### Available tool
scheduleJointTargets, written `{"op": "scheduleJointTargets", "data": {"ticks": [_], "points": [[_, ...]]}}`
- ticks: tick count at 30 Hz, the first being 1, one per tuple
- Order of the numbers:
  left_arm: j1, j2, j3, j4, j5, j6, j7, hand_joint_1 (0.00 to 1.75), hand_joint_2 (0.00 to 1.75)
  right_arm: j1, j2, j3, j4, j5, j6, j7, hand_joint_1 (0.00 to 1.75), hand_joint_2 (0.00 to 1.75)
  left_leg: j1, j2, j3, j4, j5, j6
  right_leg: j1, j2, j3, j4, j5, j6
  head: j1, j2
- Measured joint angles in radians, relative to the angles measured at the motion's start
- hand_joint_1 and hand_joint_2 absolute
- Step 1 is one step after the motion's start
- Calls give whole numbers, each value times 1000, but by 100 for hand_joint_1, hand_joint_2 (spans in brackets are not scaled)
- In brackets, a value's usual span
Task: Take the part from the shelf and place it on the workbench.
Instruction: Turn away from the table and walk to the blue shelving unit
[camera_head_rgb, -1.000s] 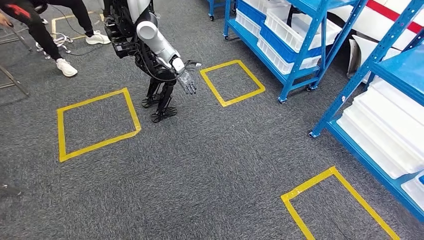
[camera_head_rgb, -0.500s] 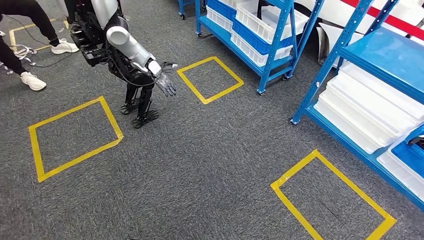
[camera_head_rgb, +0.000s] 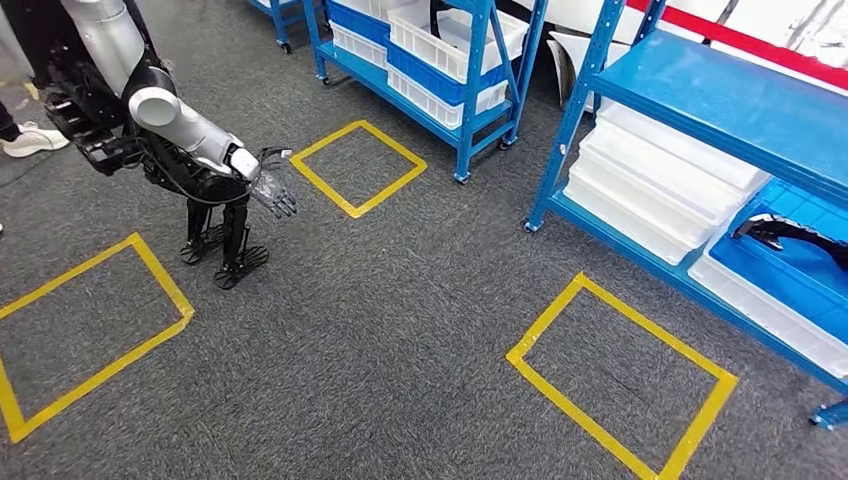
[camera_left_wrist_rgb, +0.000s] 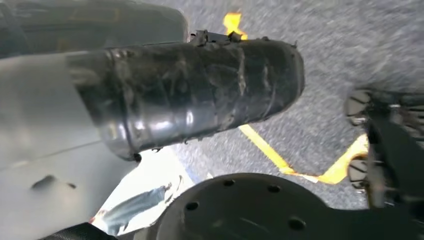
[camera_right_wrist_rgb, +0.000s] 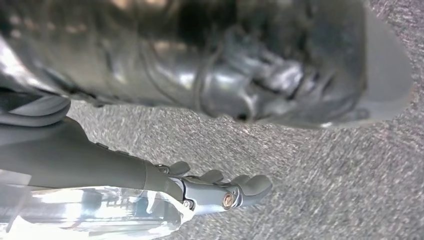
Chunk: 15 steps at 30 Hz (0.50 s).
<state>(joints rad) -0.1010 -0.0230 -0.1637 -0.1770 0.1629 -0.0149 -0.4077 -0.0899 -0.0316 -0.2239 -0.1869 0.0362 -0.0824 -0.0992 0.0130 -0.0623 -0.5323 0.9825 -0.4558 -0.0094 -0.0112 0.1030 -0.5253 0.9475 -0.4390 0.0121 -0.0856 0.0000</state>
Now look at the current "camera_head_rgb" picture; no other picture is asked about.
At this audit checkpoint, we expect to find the grey humanoid robot hand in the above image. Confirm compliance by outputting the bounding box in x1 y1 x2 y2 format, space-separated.
250 170 299 220

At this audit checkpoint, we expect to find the blue metal shelf rack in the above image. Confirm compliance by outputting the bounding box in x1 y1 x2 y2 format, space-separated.
523 0 848 432
248 0 313 56
301 0 551 185

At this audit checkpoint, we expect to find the translucent plastic bin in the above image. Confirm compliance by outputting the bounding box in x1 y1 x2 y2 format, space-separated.
386 62 510 132
387 0 530 85
329 19 390 72

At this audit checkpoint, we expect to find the small blue plastic bin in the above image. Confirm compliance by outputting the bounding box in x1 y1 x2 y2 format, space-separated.
384 38 510 109
326 0 392 48

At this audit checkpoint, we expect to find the black and silver humanoid robot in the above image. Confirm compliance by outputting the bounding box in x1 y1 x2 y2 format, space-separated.
36 0 271 291

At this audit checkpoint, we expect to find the person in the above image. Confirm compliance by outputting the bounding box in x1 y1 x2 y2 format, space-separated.
0 99 72 160

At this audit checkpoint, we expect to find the white car body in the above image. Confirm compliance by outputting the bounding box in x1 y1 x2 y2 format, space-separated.
510 0 848 113

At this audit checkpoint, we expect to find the white plastic bin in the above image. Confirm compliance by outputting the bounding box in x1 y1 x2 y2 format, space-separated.
687 253 848 380

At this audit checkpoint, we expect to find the red barrier belt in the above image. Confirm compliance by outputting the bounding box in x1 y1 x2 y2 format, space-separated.
625 0 848 92

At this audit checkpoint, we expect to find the large blue plastic bin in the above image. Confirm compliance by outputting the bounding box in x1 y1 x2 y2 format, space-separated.
707 178 848 347

